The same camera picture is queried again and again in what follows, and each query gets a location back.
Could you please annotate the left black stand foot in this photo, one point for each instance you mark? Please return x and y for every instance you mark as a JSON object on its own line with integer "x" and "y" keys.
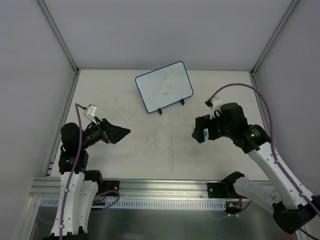
{"x": 159, "y": 110}

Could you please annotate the blue framed whiteboard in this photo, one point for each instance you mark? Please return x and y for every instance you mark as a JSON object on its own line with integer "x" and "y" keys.
{"x": 165, "y": 86}

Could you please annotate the left aluminium frame post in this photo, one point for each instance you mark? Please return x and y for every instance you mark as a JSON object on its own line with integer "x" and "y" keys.
{"x": 54, "y": 28}

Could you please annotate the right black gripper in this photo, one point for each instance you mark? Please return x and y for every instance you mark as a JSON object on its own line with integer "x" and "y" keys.
{"x": 210, "y": 127}

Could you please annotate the blue whiteboard eraser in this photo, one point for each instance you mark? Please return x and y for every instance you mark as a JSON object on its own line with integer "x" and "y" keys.
{"x": 204, "y": 132}

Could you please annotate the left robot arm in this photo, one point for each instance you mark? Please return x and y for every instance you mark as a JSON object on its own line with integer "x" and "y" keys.
{"x": 79, "y": 186}

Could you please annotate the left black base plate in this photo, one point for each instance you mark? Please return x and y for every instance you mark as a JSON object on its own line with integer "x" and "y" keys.
{"x": 112, "y": 186}

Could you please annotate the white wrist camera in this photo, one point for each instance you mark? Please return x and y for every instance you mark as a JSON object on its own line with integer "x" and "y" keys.
{"x": 215, "y": 107}
{"x": 90, "y": 112}

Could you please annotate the aluminium frame post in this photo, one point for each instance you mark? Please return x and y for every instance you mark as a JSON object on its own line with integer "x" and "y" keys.
{"x": 274, "y": 35}
{"x": 54, "y": 28}

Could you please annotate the white slotted cable duct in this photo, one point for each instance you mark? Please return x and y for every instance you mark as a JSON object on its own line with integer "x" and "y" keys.
{"x": 159, "y": 204}

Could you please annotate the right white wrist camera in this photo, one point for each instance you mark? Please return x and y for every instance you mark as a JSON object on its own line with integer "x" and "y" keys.
{"x": 215, "y": 107}

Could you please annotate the aluminium mounting rail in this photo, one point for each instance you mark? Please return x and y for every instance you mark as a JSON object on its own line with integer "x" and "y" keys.
{"x": 135, "y": 188}

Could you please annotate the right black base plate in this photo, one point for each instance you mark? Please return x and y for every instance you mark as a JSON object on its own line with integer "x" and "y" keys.
{"x": 216, "y": 190}

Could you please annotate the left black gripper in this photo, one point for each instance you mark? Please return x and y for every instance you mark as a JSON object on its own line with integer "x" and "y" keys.
{"x": 105, "y": 132}

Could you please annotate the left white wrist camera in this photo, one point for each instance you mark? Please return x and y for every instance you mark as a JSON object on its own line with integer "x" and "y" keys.
{"x": 90, "y": 112}

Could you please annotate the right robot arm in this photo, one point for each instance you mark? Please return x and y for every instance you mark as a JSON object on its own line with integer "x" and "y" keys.
{"x": 292, "y": 205}

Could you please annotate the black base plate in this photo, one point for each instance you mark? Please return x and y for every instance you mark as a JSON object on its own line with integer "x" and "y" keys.
{"x": 216, "y": 190}
{"x": 112, "y": 186}

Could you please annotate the right aluminium frame post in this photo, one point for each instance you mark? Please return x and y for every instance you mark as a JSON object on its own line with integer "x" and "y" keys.
{"x": 274, "y": 35}

